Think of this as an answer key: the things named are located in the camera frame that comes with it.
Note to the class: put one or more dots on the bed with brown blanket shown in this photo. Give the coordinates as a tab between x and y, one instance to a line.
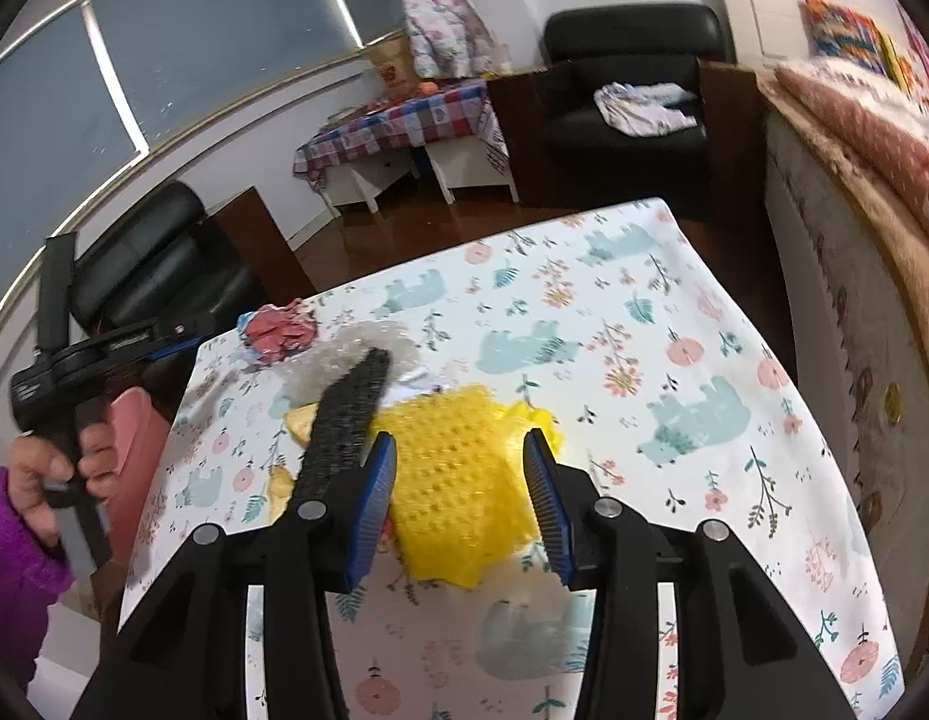
856	266

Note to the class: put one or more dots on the brown paper bag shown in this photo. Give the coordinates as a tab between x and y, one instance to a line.
392	58

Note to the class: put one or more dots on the floral puffer jacket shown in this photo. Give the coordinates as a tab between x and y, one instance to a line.
449	40

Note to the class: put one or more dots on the red blue paper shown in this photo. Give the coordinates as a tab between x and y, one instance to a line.
275	333

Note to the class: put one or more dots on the left hand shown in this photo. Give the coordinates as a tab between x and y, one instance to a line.
32	460

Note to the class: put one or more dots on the black leather armchair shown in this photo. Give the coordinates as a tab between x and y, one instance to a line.
169	258
563	154

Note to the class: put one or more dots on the yellow foam fruit net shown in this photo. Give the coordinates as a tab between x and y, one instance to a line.
459	502

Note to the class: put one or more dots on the pink plastic bucket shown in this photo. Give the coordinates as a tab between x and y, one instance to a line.
141	432

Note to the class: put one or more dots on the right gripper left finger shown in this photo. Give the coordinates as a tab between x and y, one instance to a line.
320	545

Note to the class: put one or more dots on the folded cloth on armchair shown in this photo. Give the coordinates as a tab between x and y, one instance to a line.
645	111

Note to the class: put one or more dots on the colourful striped pillow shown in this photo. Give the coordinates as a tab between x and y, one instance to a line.
843	33

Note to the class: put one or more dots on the black leather armchair left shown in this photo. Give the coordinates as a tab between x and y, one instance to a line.
169	258

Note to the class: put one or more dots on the plaid checkered tablecloth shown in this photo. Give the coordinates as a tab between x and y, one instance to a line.
455	111

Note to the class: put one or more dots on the black foam mesh sleeve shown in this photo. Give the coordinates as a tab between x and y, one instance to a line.
339	432

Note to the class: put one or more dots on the black leather armchair right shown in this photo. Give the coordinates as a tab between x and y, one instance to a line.
563	154

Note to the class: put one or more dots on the clear bubble wrap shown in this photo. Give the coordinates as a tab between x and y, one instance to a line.
306	377

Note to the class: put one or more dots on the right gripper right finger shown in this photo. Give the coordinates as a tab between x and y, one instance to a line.
595	542

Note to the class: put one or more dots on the red floral pillow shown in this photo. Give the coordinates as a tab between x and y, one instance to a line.
917	58

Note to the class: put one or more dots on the purple left sleeve forearm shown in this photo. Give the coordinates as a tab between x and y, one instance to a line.
32	579

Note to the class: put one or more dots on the white low bench table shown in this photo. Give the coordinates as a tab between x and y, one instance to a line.
456	164

